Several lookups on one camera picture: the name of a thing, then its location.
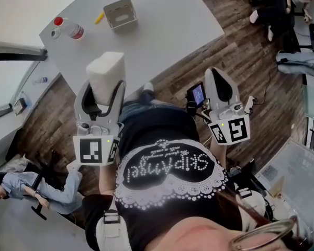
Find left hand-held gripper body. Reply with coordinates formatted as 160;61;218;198
72;115;125;166

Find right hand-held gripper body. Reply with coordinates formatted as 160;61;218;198
201;96;255;146

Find white tissue packet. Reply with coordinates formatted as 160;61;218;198
85;51;126;106

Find white square container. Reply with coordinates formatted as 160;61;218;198
103;0;139;33

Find person's left forearm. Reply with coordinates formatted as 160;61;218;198
97;163;117;196

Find person's right forearm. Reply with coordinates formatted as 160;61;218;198
210;139;227;167

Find small black screen device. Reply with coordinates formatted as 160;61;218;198
186;82;207;109

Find person's blue jeans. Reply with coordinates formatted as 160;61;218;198
119;89;173;125

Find blue and black box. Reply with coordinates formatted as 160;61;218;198
12;97;32;116

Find clear bottle with red cap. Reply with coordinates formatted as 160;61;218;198
53;16;85;41

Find black chair armrest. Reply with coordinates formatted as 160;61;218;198
30;202;48;221

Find person's black studded shirt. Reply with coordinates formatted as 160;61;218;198
81;108;241;251

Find person's eyeglasses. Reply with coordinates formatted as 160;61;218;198
230;214;299;251

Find person's face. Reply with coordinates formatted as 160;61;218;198
143;215;294;251

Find black floor cable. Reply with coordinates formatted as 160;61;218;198
252;69;274;107

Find white harness strap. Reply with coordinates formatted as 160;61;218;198
95;209;133;251
234;187;267;229

